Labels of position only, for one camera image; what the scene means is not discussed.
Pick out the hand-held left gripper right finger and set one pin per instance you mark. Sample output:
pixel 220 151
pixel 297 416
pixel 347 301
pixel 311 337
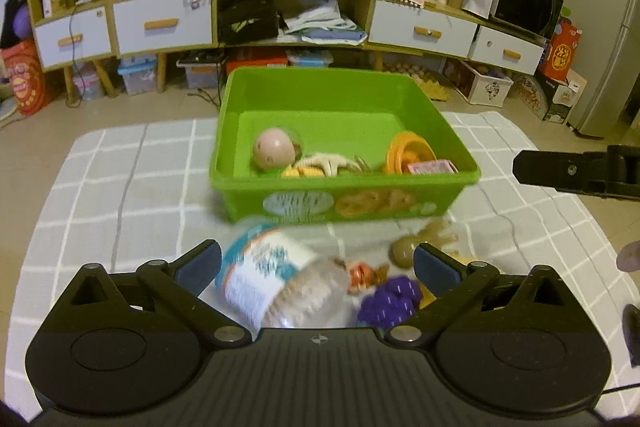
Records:
pixel 436 269

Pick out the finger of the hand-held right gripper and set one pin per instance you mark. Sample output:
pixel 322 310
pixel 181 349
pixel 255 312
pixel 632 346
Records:
pixel 560 169

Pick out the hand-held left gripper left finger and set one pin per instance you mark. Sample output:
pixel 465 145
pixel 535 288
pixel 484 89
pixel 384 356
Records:
pixel 200 264

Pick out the clear cotton swab jar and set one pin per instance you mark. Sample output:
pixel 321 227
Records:
pixel 265 272

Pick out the small pink box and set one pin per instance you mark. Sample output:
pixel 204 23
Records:
pixel 432 167

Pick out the orange toy lid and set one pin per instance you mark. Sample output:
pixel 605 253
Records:
pixel 405 152

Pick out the toy corn cob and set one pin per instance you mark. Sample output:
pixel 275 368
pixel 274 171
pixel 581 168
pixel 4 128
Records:
pixel 300 172

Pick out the pink clear capsule egg toy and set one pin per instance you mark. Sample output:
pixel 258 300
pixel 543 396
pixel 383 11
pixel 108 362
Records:
pixel 272 147

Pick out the cream starfish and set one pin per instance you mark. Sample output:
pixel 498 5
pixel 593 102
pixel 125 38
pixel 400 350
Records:
pixel 325 164

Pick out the green plastic box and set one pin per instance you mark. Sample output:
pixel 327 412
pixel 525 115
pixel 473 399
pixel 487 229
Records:
pixel 320 114

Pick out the yellow toy pot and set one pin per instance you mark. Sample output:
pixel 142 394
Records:
pixel 462 258

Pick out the brown octopus toy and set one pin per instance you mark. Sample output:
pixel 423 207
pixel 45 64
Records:
pixel 425 239

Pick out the purple toy grapes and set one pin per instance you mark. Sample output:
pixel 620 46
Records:
pixel 390 302

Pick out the printed cardboard carton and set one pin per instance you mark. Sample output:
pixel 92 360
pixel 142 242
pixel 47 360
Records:
pixel 550 97

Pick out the small orange figurine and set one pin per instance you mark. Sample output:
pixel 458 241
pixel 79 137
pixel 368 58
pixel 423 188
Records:
pixel 362 274

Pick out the grey checked tablecloth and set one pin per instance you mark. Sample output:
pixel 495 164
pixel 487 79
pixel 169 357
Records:
pixel 125 187

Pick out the white printed storage box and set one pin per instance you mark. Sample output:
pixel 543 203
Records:
pixel 487 89

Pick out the red printed box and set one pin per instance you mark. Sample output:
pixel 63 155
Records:
pixel 560 52

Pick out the white cabinet drawer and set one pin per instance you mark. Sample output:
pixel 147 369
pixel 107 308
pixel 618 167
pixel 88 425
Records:
pixel 160 24
pixel 70 39
pixel 422 29
pixel 507 52

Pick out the silver refrigerator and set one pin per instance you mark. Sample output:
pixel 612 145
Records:
pixel 600 32

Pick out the black microwave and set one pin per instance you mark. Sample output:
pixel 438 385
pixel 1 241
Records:
pixel 522 2

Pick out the tray of eggs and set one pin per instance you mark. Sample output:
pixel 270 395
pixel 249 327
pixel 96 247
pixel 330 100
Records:
pixel 415 74

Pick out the clear blue-lid storage box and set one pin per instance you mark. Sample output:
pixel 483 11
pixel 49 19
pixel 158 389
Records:
pixel 137 77

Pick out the small clear container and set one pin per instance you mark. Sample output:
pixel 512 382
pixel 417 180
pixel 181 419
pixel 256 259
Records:
pixel 87 84

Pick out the black bag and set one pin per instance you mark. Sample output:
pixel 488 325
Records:
pixel 247 19

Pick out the orange printed bag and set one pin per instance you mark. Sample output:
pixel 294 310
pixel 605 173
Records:
pixel 25 79

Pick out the pile of papers and cloths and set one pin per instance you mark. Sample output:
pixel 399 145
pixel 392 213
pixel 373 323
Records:
pixel 320 22

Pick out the purple ball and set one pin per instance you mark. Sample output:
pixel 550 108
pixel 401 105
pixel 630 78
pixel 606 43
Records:
pixel 22 23

